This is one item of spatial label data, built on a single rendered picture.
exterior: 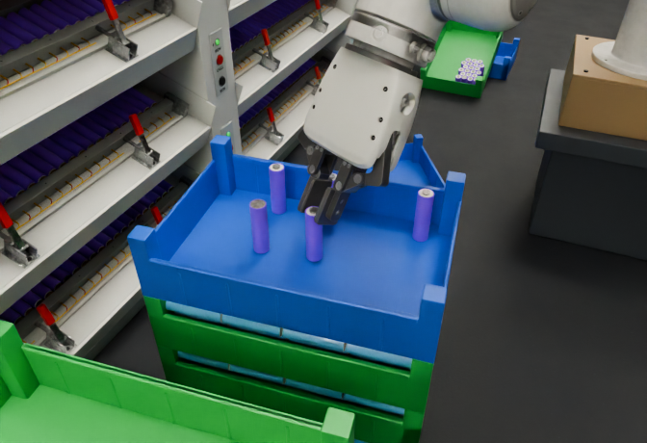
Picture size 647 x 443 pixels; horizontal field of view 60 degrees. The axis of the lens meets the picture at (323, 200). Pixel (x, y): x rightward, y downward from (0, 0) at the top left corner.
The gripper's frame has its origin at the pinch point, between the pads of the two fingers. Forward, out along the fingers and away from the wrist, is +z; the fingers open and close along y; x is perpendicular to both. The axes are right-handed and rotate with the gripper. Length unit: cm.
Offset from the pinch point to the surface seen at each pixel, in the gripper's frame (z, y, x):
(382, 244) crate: 3.3, -3.6, -8.7
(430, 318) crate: 2.9, -16.8, 1.8
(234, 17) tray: -12, 56, -25
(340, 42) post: -16, 80, -83
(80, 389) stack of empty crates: 19.1, 0.3, 20.8
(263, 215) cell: 3.9, 4.0, 3.4
